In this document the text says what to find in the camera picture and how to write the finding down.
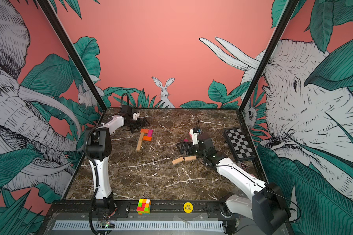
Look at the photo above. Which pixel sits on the yellow big blind chip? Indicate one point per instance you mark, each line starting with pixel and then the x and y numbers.
pixel 188 207

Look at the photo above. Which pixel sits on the small triangle warning sign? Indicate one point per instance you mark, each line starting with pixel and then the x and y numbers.
pixel 244 166

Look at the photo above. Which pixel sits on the small circuit board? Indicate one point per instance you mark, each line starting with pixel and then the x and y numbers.
pixel 106 225

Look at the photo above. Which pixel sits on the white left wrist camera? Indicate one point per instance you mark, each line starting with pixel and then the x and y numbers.
pixel 135 115

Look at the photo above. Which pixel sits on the white ventilation grille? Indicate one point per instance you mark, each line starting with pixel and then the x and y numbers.
pixel 76 225

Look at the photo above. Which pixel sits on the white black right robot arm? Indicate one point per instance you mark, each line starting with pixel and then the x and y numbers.
pixel 264 203

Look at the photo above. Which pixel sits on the colourful puzzle cube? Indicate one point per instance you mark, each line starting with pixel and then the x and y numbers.
pixel 144 206

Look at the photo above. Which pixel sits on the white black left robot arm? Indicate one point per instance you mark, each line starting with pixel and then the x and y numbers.
pixel 98 148

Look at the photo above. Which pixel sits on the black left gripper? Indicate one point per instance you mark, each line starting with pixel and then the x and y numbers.
pixel 140 124

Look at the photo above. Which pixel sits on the black white checkerboard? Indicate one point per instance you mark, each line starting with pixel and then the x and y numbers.
pixel 238 144

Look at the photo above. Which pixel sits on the black front rail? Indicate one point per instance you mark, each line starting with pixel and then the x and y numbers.
pixel 213 208

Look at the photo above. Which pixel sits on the natural wood block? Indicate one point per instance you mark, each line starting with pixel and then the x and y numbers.
pixel 138 148
pixel 190 158
pixel 141 137
pixel 178 160

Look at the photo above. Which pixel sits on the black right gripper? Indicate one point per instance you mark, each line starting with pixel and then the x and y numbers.
pixel 186 144

